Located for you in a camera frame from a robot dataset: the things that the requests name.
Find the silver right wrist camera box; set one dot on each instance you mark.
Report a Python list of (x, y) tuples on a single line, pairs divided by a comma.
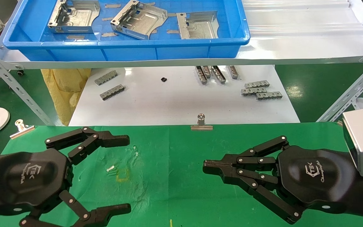
[(362, 138)]

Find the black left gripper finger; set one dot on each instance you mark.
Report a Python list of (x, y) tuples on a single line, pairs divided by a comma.
[(112, 139)]

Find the blue plastic bin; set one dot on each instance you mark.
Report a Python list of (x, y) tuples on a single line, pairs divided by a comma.
[(131, 52)]

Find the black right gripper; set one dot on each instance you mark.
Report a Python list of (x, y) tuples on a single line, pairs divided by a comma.
[(317, 179)]

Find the green cloth mat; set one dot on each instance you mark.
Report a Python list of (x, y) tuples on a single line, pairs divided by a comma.
[(175, 176)]

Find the silver sheet metal bracket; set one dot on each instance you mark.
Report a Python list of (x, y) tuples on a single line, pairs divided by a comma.
[(77, 19), (140, 19), (200, 28)]

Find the silver binder clip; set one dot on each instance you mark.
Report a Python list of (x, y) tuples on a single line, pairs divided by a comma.
[(22, 130), (201, 127)]

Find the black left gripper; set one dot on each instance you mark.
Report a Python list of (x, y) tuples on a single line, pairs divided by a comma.
[(27, 176)]

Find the white metal shelf rack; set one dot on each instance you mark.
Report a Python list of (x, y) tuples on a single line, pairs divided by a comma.
[(295, 37)]

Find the small white scrap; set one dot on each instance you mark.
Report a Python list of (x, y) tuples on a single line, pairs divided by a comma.
[(110, 169)]

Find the yellow woven bag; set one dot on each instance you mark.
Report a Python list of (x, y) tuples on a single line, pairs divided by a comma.
[(65, 91)]

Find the grey slotted metal rail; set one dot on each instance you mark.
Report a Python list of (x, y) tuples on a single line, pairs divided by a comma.
[(269, 96), (252, 91), (218, 74), (233, 72), (112, 92), (201, 75), (106, 78), (207, 71), (257, 84)]

